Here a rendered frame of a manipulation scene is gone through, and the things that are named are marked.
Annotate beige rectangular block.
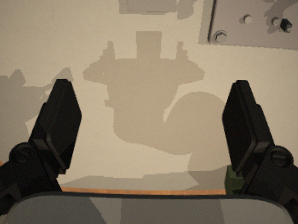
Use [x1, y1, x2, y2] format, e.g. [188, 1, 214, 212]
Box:
[127, 0, 177, 12]

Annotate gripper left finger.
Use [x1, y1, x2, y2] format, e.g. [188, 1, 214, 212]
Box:
[0, 79, 82, 216]

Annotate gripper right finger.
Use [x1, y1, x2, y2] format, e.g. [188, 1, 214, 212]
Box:
[222, 80, 298, 220]

